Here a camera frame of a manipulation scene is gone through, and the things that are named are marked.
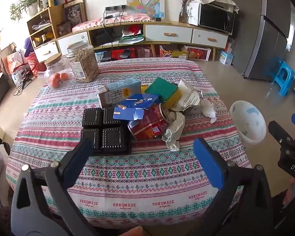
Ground pink patterned cloth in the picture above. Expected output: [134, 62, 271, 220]
[72, 13, 155, 33]

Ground blue plastic stool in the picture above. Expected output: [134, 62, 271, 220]
[273, 60, 295, 97]

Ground wooden shelf unit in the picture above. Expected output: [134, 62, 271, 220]
[27, 4, 64, 50]

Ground patterned striped tablecloth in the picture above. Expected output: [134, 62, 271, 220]
[5, 58, 251, 229]

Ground green potted plant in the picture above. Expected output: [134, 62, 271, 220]
[10, 0, 52, 22]

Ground clear snack jar metal lid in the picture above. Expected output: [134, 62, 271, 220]
[66, 41, 100, 83]

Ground colourful map board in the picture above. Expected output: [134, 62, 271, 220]
[126, 0, 166, 20]

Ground white plastic basin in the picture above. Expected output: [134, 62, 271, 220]
[229, 100, 267, 146]

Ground red metal can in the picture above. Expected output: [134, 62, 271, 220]
[128, 103, 174, 140]

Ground green and yellow sponge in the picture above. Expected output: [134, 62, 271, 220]
[145, 77, 182, 104]

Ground glass vase with twigs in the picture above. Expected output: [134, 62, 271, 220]
[178, 0, 199, 24]

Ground clear storage box red contents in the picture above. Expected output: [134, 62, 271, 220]
[187, 45, 212, 61]

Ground person's right hand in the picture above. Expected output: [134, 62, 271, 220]
[283, 178, 295, 206]

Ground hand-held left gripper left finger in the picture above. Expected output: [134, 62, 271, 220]
[11, 138, 99, 236]

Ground blue cardboard snack box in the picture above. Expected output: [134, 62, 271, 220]
[113, 93, 160, 121]

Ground clear plastic wrapper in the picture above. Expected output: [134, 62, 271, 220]
[162, 112, 186, 151]

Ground person's left hand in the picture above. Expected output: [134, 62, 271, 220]
[122, 226, 143, 236]

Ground white printed paper wrapper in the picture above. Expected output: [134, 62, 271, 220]
[172, 79, 202, 112]

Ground long wooden TV cabinet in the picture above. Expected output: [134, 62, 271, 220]
[34, 20, 230, 63]

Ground glass jar with wooden lid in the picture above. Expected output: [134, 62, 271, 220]
[44, 53, 74, 89]

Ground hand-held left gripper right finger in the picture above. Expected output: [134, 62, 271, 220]
[193, 138, 276, 236]

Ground blue and white box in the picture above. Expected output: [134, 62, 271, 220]
[218, 49, 234, 65]

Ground grey-blue milk carton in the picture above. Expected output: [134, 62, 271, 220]
[96, 78, 142, 109]

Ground framed cat picture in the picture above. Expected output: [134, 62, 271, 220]
[62, 0, 87, 27]

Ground black microwave oven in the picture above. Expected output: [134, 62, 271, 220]
[188, 2, 236, 35]

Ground yellow cardboard box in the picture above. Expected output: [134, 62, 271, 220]
[160, 45, 188, 60]

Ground white power strip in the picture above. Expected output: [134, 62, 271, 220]
[105, 5, 128, 15]

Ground white crumpled tissue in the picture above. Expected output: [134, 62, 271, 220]
[200, 98, 218, 124]

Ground grey refrigerator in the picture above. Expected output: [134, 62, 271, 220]
[231, 0, 295, 81]

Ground black plastic compartment tray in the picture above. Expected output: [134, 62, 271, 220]
[80, 107, 132, 156]

